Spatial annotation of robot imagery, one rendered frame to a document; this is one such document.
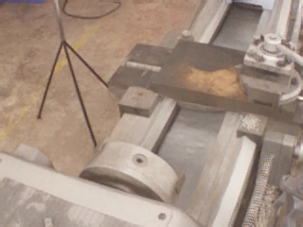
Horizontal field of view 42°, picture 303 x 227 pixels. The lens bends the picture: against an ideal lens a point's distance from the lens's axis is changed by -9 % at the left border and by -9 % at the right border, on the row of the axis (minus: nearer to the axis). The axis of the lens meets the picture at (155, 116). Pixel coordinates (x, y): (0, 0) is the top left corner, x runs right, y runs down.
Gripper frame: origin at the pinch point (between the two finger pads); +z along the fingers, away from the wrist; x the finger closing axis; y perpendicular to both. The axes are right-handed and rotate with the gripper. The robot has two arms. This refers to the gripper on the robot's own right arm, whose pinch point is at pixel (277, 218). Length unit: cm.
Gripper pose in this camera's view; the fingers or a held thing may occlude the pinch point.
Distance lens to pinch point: 143.6
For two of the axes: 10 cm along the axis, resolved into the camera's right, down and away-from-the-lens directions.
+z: -3.4, 7.1, 6.2
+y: 9.2, 3.8, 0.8
